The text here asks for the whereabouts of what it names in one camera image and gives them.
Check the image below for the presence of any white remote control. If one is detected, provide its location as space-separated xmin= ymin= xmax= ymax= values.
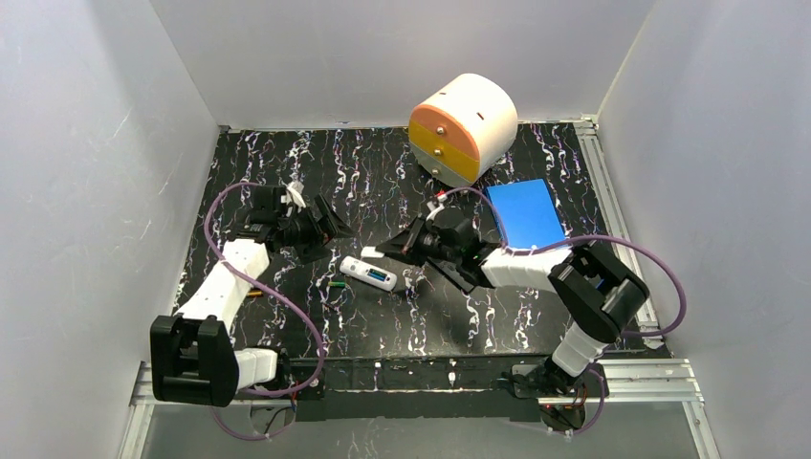
xmin=340 ymin=256 xmax=398 ymax=292

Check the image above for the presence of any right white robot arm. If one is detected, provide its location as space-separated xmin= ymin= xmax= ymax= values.
xmin=362 ymin=208 xmax=649 ymax=379

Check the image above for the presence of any aluminium frame rail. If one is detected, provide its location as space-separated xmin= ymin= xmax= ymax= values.
xmin=602 ymin=359 xmax=704 ymax=403

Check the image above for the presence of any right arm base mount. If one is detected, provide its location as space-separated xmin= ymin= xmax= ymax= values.
xmin=494 ymin=358 xmax=610 ymax=438

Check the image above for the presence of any blue rectangular pad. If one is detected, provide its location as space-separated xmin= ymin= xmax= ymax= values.
xmin=486 ymin=179 xmax=564 ymax=250

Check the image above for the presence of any black remote control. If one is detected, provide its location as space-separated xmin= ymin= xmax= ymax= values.
xmin=427 ymin=258 xmax=493 ymax=295

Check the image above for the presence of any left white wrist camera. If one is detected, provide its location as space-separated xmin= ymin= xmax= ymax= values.
xmin=281 ymin=181 xmax=307 ymax=217

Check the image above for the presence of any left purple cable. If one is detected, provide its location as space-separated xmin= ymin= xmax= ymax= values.
xmin=204 ymin=182 xmax=327 ymax=442

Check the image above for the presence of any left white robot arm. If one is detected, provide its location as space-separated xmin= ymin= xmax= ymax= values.
xmin=149 ymin=182 xmax=354 ymax=407

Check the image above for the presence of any purple cable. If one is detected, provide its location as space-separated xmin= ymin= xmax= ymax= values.
xmin=437 ymin=186 xmax=688 ymax=438
xmin=204 ymin=182 xmax=327 ymax=442

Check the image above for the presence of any blue battery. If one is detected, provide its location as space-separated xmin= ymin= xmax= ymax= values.
xmin=367 ymin=270 xmax=389 ymax=282

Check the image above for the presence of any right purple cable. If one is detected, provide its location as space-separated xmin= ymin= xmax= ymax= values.
xmin=437 ymin=186 xmax=688 ymax=438

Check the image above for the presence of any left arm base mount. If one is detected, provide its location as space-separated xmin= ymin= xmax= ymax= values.
xmin=237 ymin=347 xmax=325 ymax=441

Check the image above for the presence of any white battery cover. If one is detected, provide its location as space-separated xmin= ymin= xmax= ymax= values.
xmin=361 ymin=247 xmax=385 ymax=259

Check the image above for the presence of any round white drawer cabinet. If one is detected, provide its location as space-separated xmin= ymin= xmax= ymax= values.
xmin=407 ymin=73 xmax=518 ymax=187

